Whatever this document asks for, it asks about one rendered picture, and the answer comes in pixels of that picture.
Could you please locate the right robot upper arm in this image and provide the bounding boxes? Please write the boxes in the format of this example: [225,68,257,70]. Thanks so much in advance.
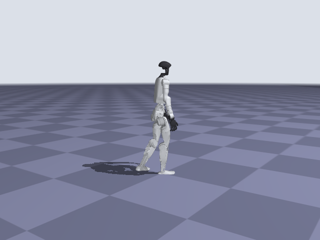
[161,79,170,103]

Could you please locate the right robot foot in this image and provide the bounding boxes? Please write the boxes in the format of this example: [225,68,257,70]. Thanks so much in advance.
[158,170,175,175]

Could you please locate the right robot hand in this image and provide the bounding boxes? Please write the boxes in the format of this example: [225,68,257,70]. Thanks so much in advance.
[168,115,178,131]

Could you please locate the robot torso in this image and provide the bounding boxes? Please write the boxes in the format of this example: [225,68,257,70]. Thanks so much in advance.
[152,76,168,121]

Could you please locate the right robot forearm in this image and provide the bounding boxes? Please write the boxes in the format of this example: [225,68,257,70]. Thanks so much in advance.
[165,96,174,119]

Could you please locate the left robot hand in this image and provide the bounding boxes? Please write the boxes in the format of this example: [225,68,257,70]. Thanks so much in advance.
[163,109,171,124]

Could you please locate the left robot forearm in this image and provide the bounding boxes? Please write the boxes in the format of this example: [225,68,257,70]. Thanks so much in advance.
[160,103,165,113]

